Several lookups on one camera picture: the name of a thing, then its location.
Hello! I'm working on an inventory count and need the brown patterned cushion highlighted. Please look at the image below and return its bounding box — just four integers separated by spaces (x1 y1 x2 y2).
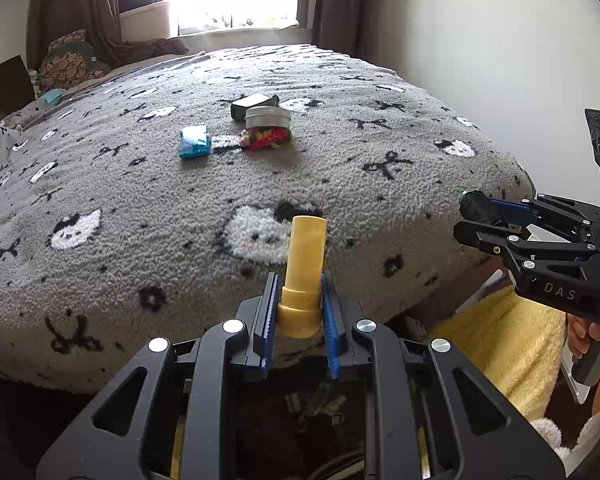
36 29 106 94

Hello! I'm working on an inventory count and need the yellow tube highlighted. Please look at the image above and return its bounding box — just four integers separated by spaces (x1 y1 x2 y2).
277 215 329 340

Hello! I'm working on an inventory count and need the small black bottle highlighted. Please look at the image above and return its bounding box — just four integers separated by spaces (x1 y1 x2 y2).
457 189 509 226

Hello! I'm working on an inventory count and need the dark green box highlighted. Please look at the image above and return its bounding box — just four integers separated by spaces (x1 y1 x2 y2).
230 95 281 121

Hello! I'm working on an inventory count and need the dark wooden headboard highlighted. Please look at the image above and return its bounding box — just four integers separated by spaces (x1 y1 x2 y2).
0 55 35 117

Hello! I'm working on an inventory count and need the blue tissue packet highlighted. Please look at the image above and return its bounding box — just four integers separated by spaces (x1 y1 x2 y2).
178 125 212 160

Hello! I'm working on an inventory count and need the person's right hand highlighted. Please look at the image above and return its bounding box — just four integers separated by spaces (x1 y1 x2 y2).
565 312 600 358

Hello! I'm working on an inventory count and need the white storage box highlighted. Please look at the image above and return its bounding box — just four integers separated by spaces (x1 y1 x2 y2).
118 1 174 41

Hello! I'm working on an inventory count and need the white fluffy cloth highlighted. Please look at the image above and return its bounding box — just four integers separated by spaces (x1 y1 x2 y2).
530 400 600 476

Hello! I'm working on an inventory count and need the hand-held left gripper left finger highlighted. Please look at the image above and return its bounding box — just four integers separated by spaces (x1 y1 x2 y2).
36 272 282 480

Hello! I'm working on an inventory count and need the dark green cloth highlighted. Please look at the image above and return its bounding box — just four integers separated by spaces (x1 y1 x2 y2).
62 39 112 72

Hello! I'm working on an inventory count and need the row of small figurines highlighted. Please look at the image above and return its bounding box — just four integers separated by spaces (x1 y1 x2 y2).
205 12 282 29

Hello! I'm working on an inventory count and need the brown curtain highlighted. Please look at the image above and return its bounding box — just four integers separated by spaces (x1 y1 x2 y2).
27 0 189 69
312 0 381 59

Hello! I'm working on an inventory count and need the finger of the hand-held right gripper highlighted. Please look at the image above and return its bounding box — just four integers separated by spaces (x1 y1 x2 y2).
453 220 599 282
489 192 600 242

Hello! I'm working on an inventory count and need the red small doll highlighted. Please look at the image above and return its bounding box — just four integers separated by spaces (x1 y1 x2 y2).
239 126 295 153

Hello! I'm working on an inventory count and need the white window sill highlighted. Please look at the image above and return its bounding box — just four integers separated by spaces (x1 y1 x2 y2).
177 20 302 37

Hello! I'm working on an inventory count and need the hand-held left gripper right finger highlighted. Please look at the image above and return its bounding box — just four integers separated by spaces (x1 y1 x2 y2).
320 270 567 480

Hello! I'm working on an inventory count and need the yellow towel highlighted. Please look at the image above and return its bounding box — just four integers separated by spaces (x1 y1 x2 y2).
427 285 569 424

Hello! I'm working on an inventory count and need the round metal tin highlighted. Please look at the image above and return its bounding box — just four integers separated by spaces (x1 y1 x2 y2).
244 105 292 131

